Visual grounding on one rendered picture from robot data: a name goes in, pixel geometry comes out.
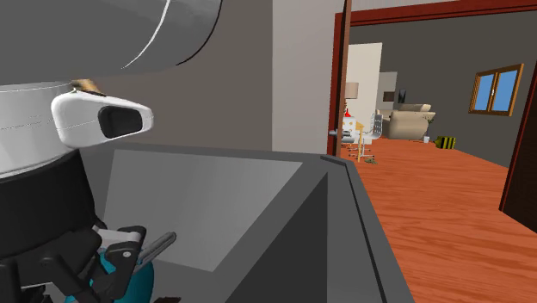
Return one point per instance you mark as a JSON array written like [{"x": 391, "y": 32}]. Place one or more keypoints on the teal round object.
[{"x": 142, "y": 279}]

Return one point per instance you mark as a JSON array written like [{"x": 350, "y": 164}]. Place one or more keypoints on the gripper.
[{"x": 42, "y": 210}]

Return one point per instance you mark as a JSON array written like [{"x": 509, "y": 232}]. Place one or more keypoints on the beige sofa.
[{"x": 409, "y": 124}]

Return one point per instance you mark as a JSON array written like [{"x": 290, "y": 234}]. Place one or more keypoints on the floor lamp with beige shade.
[{"x": 351, "y": 90}]

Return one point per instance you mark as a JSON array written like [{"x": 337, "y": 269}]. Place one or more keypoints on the wooden framed window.
[{"x": 496, "y": 90}]

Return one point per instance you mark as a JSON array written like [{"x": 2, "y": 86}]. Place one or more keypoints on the grey sink basin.
[{"x": 260, "y": 235}]

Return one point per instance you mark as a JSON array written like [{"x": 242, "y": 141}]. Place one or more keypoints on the white swivel chair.
[{"x": 374, "y": 128}]

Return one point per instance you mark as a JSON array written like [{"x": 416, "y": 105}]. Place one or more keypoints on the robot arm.
[{"x": 84, "y": 37}]

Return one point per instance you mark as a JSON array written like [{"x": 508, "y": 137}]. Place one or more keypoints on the dark brown door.
[{"x": 522, "y": 168}]

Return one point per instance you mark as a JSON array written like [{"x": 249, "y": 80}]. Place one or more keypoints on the small potted plant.
[{"x": 428, "y": 128}]

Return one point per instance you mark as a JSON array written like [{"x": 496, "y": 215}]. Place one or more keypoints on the yellow black striped object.
[{"x": 446, "y": 142}]

